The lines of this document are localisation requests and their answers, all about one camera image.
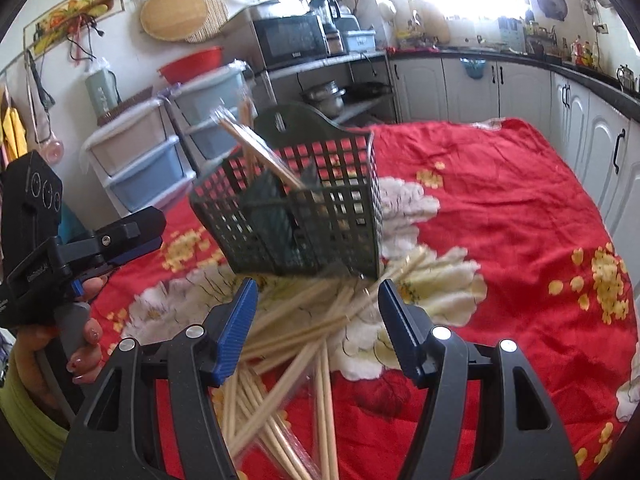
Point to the beige gourd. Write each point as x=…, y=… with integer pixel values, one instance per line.
x=430, y=20

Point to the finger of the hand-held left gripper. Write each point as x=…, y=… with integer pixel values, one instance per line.
x=142, y=230

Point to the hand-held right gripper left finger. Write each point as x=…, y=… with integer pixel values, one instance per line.
x=235, y=332

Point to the white kitchen cabinets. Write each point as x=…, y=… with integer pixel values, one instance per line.
x=530, y=90

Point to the pile of wooden chopsticks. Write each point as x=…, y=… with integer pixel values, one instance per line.
x=300, y=340

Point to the beige and blue drawer unit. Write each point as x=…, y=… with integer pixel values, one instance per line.
x=135, y=160

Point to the pink hanging strainer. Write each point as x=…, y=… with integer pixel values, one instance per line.
x=50, y=147

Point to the green jar in plastic bag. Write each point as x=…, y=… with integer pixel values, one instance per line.
x=102, y=90

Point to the steel pot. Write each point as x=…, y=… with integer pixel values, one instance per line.
x=324, y=97

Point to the yellow hanging cloth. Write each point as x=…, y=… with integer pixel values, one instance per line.
x=14, y=132

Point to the black blender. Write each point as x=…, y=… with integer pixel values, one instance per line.
x=327, y=20

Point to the grey-blue plastic drawer unit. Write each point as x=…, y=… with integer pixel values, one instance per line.
x=210, y=100

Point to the round woven bamboo tray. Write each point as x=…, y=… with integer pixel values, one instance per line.
x=172, y=15

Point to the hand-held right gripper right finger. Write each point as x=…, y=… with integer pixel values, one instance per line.
x=400, y=335

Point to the pale blue plastic box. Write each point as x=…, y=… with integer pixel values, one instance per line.
x=359, y=40

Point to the person's left hand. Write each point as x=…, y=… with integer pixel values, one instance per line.
x=85, y=345

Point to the decorative wall plate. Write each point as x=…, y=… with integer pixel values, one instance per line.
x=552, y=3

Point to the blue hanging bag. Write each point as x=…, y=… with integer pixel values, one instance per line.
x=472, y=69

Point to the brown wicker basket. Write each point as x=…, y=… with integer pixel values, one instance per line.
x=132, y=107

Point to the black frying pan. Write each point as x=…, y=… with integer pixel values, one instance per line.
x=367, y=91

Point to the red plastic basin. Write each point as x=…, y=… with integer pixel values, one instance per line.
x=192, y=65

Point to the red floral cloth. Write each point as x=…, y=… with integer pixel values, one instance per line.
x=500, y=210

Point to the person's left forearm green sleeve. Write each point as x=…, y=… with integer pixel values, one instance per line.
x=25, y=410

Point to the woven reed mat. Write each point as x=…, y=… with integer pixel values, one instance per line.
x=217, y=15

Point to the steel kettle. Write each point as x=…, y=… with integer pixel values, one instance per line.
x=627, y=77

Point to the dark green plastic grid basket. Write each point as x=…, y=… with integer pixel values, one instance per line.
x=300, y=120

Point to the black kitchen countertop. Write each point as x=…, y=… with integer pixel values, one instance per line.
x=575, y=67

